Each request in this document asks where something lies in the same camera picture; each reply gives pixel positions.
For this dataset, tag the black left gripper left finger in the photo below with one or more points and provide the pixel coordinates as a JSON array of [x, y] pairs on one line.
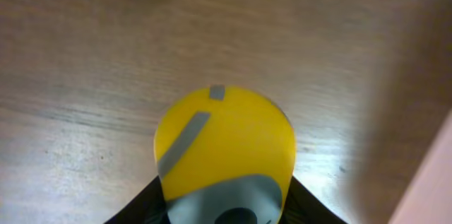
[[148, 207]]

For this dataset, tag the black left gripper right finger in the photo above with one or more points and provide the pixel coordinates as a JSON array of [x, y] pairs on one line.
[[302, 207]]

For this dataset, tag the yellow grey toy ball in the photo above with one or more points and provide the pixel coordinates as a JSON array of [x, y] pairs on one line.
[[224, 154]]

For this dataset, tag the pink cardboard box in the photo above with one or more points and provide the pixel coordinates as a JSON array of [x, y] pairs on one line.
[[427, 199]]

